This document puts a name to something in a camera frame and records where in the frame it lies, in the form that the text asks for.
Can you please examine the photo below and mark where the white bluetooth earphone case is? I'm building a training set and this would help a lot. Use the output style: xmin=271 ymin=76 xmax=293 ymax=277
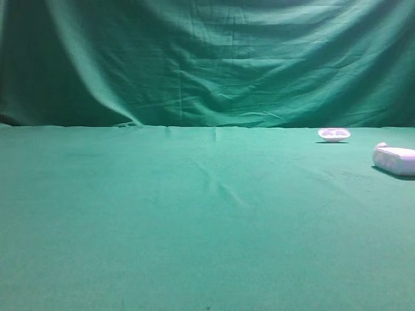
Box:
xmin=372 ymin=143 xmax=414 ymax=176

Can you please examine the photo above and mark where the white open earphone case half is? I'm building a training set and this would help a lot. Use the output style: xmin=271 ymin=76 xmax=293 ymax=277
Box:
xmin=318 ymin=128 xmax=351 ymax=143

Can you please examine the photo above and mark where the green backdrop curtain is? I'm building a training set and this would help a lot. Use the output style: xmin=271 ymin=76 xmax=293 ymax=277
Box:
xmin=1 ymin=1 xmax=414 ymax=128

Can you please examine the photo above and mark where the green table cloth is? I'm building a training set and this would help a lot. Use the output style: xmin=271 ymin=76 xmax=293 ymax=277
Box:
xmin=1 ymin=126 xmax=414 ymax=310

